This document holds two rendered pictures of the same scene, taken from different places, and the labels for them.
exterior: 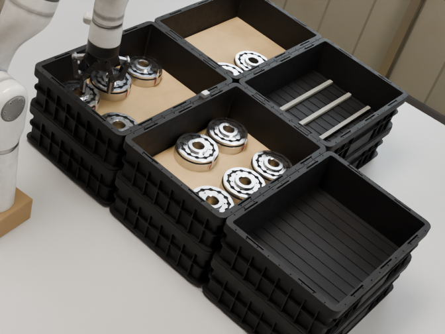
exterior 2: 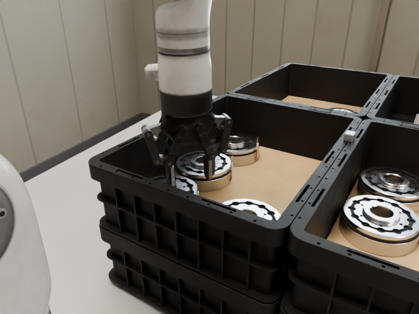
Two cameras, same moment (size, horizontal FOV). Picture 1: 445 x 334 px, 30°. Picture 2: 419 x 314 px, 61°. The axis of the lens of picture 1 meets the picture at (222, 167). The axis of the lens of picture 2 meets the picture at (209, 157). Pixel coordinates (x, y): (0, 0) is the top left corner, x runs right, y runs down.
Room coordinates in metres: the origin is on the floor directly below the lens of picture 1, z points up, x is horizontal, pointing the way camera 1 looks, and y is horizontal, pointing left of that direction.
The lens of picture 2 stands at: (1.08, 0.28, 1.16)
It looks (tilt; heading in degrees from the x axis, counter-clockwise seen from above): 26 degrees down; 4
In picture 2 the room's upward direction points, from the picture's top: straight up
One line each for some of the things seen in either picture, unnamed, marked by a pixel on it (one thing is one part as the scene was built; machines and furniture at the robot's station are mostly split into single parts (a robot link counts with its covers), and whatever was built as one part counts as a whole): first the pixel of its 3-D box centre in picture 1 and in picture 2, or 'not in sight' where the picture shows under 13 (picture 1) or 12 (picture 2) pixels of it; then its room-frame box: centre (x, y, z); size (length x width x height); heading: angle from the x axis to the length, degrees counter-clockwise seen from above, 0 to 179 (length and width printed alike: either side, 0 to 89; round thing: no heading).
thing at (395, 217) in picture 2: (198, 146); (381, 213); (1.51, 0.07, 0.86); 0.05 x 0.05 x 0.01
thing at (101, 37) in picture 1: (105, 22); (181, 62); (1.59, 0.36, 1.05); 0.11 x 0.09 x 0.06; 24
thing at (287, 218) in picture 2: (136, 76); (242, 142); (1.62, 0.27, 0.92); 0.40 x 0.30 x 0.02; 152
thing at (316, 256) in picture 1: (323, 242); not in sight; (1.33, -0.26, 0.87); 0.40 x 0.30 x 0.11; 152
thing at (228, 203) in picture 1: (211, 202); not in sight; (1.35, 0.00, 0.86); 0.10 x 0.10 x 0.01
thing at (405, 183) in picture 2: (228, 130); (393, 179); (1.61, 0.02, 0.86); 0.05 x 0.05 x 0.01
